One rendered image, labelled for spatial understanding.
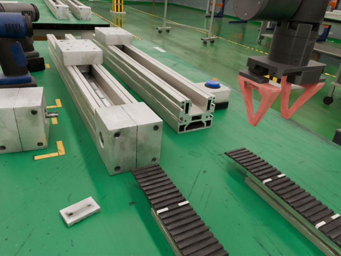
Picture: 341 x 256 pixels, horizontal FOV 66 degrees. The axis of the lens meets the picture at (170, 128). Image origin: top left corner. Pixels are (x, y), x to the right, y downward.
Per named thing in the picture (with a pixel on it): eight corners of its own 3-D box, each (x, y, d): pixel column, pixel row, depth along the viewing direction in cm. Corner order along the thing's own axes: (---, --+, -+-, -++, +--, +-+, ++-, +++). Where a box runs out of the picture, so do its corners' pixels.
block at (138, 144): (170, 160, 53) (174, 118, 48) (110, 176, 47) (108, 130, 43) (151, 138, 60) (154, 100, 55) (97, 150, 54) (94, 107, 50)
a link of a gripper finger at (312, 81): (249, 113, 46) (263, 59, 41) (277, 107, 49) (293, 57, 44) (281, 131, 40) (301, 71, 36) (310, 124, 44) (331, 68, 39)
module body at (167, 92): (211, 127, 67) (216, 96, 63) (177, 133, 63) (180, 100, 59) (114, 52, 128) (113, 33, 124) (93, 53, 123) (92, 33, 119)
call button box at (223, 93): (228, 108, 79) (232, 88, 76) (201, 113, 74) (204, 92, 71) (212, 98, 85) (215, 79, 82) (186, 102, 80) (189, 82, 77)
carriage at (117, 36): (132, 51, 108) (132, 34, 105) (105, 52, 103) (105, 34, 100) (120, 42, 120) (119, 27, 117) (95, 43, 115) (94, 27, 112)
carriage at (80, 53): (103, 72, 80) (102, 50, 77) (65, 75, 75) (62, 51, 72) (90, 59, 92) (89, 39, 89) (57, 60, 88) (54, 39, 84)
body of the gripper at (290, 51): (243, 68, 40) (255, 16, 36) (287, 65, 44) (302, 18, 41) (277, 83, 35) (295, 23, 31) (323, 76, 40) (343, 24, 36)
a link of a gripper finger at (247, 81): (227, 117, 43) (239, 60, 39) (258, 112, 46) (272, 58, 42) (258, 137, 38) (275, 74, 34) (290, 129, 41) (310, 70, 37)
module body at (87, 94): (142, 140, 59) (143, 105, 55) (97, 150, 54) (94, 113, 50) (73, 53, 119) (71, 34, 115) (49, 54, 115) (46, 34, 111)
